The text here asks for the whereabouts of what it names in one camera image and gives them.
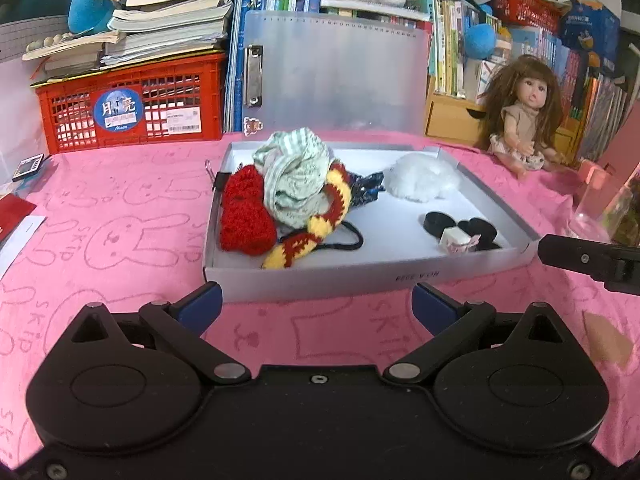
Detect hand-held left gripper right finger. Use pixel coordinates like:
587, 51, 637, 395
384, 282, 571, 386

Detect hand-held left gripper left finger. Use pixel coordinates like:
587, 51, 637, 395
67, 282, 252, 386

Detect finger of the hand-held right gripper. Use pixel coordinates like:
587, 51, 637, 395
537, 234, 640, 296

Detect small white card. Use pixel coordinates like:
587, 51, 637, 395
440, 227, 478, 255

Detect white cardboard box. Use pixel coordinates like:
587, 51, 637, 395
202, 140, 543, 305

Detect black elastic hair tie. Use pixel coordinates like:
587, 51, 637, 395
277, 219, 364, 252

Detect red crochet scrunchie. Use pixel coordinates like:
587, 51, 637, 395
220, 164, 277, 257

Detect blue floral drawstring pouch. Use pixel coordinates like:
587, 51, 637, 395
347, 171, 386, 207

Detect yellow red crochet band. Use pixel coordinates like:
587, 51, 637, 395
261, 160, 352, 271

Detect green checked cloth bag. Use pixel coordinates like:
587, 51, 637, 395
252, 127, 335, 228

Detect clear glass cup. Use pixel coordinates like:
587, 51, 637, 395
569, 185, 633, 246

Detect dark glass jar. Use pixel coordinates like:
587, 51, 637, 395
600, 162, 640, 248

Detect pink plastic container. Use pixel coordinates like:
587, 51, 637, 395
579, 159, 613, 191

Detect pink rabbit print towel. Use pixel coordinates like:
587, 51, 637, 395
0, 130, 640, 466

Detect brown cardboard piece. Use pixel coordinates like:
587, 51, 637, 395
584, 310, 633, 366

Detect pink board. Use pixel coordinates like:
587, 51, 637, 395
597, 110, 640, 176

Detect black binder clip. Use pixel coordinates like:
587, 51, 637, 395
205, 159, 231, 193

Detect brown haired doll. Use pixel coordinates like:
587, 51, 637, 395
482, 56, 565, 176

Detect wooden drawer box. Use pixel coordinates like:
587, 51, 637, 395
424, 91, 488, 148

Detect white paper sheet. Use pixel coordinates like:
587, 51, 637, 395
0, 215, 47, 281

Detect red card package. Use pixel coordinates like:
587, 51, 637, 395
0, 195, 37, 243

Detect small black card box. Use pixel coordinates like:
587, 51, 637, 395
12, 155, 46, 182

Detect red plastic crate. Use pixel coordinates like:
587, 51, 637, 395
36, 52, 227, 156

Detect blue printed box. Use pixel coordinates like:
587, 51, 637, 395
557, 0, 622, 78

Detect blue plush ball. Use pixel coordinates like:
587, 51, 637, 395
464, 24, 497, 60

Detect blue folders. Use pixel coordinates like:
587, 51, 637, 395
224, 0, 251, 133

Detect frosted plastic clipboard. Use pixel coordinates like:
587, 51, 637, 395
242, 10, 433, 136

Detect row of shelf books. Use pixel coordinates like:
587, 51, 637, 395
240, 0, 631, 161

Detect red plastic basket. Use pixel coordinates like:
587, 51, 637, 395
492, 0, 563, 36

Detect white leaning paper sheets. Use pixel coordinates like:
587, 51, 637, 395
0, 62, 51, 186

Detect stack of books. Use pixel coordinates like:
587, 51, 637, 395
22, 0, 236, 81

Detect grey grid cutting mat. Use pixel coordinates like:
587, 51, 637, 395
0, 20, 76, 63

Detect pale bead string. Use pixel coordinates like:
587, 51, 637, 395
25, 32, 76, 52

